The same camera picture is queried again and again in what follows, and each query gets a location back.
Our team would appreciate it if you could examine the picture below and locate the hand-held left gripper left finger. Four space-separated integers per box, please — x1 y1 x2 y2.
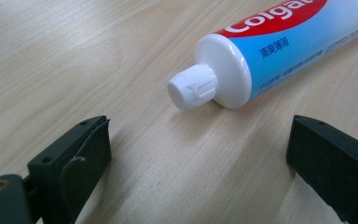
27 115 113 224

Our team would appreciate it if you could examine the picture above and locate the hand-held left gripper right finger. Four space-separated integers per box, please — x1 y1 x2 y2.
285 114 358 224

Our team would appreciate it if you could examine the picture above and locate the blue and red toothpaste tube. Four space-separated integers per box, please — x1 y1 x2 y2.
167 0 358 112

